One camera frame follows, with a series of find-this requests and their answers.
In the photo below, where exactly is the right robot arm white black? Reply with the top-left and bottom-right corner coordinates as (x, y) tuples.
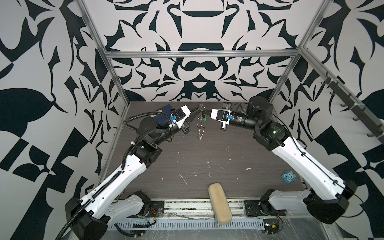
(204, 96), (357, 224)

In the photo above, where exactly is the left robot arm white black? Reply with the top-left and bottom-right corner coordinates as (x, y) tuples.
(56, 105), (203, 240)

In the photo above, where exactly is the blue booklet yellow label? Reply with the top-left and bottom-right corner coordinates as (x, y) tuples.
(152, 104), (173, 126)

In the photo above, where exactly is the beige glasses case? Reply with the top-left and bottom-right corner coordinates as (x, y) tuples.
(208, 183), (233, 225)

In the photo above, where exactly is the light blue small box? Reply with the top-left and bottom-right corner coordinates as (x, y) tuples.
(281, 171), (297, 184)

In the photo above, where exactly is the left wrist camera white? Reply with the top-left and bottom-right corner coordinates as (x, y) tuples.
(170, 105), (191, 129)

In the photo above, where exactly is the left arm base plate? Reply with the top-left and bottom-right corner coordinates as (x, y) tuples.
(136, 201), (165, 218)

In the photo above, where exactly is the white slotted cable duct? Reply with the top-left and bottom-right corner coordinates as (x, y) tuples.
(116, 219), (265, 231)

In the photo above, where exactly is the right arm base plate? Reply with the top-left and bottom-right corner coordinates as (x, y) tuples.
(244, 200), (287, 218)

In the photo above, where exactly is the small circuit board with wires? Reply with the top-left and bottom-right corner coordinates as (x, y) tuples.
(263, 218), (284, 236)

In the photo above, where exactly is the black wall hook rack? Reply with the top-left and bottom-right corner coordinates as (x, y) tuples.
(322, 72), (384, 145)

